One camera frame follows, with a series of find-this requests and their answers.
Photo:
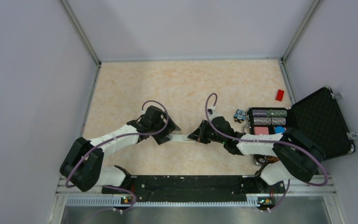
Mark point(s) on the pink card deck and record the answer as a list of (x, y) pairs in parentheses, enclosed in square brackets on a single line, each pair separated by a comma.
[(260, 130)]

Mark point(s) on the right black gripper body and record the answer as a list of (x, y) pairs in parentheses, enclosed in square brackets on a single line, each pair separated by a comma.
[(207, 133)]

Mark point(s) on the black poker chip case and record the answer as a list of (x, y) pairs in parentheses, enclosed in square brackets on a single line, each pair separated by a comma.
[(317, 116)]

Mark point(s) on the blue owl figurine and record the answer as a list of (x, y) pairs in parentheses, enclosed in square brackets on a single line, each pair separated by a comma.
[(239, 116)]

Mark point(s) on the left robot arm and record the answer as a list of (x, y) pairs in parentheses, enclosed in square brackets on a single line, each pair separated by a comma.
[(82, 167)]

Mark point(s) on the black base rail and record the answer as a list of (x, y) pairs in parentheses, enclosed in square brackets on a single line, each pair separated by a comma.
[(199, 188)]

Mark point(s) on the blue dealer chip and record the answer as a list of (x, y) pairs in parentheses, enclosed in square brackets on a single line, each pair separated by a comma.
[(280, 129)]

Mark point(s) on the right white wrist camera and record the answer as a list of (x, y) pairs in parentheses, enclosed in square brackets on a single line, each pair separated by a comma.
[(212, 114)]

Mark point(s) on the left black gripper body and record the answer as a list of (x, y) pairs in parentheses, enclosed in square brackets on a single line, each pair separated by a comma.
[(170, 128)]

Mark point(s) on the white remote control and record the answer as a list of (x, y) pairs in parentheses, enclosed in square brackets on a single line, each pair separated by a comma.
[(180, 138)]

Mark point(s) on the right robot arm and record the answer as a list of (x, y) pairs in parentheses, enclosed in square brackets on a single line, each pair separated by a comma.
[(299, 157)]

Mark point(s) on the red small block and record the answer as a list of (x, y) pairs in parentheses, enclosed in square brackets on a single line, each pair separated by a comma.
[(279, 95)]

